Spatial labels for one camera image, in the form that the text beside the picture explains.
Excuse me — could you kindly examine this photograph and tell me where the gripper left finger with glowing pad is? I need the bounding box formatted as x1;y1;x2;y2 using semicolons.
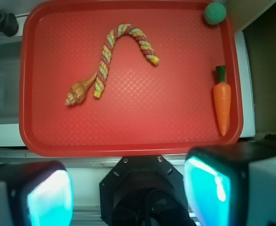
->
0;161;74;226

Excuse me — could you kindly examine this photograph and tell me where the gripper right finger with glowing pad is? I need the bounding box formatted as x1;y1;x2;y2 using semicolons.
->
183;141;276;226

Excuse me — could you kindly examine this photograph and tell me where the green foam ball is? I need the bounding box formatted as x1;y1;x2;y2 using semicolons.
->
204;2;227;25

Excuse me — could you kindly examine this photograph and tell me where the orange toy carrot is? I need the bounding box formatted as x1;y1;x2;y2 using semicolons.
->
213;65;231;136

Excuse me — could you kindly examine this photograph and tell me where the brown conch shell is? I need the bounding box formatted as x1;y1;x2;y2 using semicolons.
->
64;73;97;106

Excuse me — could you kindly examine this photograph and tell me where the red plastic tray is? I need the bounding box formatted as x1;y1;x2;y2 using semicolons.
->
19;0;243;157

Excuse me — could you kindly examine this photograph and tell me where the black clamp knob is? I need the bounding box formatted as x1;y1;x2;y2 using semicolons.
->
0;10;19;37

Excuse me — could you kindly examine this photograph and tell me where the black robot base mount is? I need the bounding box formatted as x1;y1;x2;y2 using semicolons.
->
99;156;196;226

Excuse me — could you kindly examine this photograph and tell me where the twisted colourful rope toy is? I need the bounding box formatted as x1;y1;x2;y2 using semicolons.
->
93;24;160;99

